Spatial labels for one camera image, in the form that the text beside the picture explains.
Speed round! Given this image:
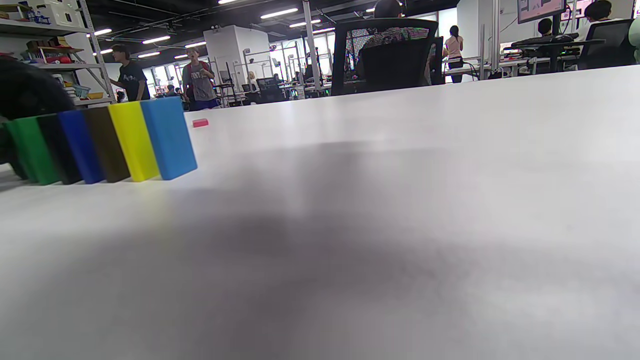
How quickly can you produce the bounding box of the person's left hand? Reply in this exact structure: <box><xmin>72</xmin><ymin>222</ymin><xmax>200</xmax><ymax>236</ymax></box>
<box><xmin>0</xmin><ymin>55</ymin><xmax>76</xmax><ymax>181</ymax></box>

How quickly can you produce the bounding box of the green domino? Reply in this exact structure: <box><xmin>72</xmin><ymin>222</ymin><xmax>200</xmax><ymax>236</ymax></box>
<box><xmin>5</xmin><ymin>116</ymin><xmax>61</xmax><ymax>186</ymax></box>

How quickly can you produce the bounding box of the black domino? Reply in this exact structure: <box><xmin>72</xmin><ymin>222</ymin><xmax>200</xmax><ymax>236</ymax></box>
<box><xmin>36</xmin><ymin>113</ymin><xmax>84</xmax><ymax>185</ymax></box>

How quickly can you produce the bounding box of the dark blue domino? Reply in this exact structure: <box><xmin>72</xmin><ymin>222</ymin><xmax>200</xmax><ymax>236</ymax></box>
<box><xmin>57</xmin><ymin>110</ymin><xmax>106</xmax><ymax>185</ymax></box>

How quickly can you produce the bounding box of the brown domino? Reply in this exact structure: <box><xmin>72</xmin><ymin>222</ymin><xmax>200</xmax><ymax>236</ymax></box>
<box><xmin>82</xmin><ymin>106</ymin><xmax>131</xmax><ymax>184</ymax></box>

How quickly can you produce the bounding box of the yellow domino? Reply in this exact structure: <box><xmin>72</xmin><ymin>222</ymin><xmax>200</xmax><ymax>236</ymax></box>
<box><xmin>108</xmin><ymin>101</ymin><xmax>161</xmax><ymax>183</ymax></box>

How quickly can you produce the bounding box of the light blue domino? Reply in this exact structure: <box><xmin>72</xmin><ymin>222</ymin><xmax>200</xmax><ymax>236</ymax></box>
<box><xmin>140</xmin><ymin>96</ymin><xmax>199</xmax><ymax>181</ymax></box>

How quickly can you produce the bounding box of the metal storage shelf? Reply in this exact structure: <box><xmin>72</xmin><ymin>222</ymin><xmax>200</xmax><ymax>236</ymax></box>
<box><xmin>0</xmin><ymin>0</ymin><xmax>117</xmax><ymax>109</ymax></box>

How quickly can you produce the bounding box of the black mesh office chair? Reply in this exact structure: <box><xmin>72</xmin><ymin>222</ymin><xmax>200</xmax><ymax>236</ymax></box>
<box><xmin>331</xmin><ymin>18</ymin><xmax>441</xmax><ymax>96</ymax></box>

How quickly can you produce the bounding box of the computer monitor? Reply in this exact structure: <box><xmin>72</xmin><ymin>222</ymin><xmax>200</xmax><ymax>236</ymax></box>
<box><xmin>517</xmin><ymin>0</ymin><xmax>569</xmax><ymax>25</ymax></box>

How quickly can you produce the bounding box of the black standing desk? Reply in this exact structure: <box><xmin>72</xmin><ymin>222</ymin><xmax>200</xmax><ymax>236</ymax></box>
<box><xmin>502</xmin><ymin>34</ymin><xmax>606</xmax><ymax>74</ymax></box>

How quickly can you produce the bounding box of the metal frame pole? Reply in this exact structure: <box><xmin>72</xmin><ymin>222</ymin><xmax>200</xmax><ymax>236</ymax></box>
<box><xmin>302</xmin><ymin>0</ymin><xmax>321</xmax><ymax>92</ymax></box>
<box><xmin>492</xmin><ymin>0</ymin><xmax>501</xmax><ymax>69</ymax></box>

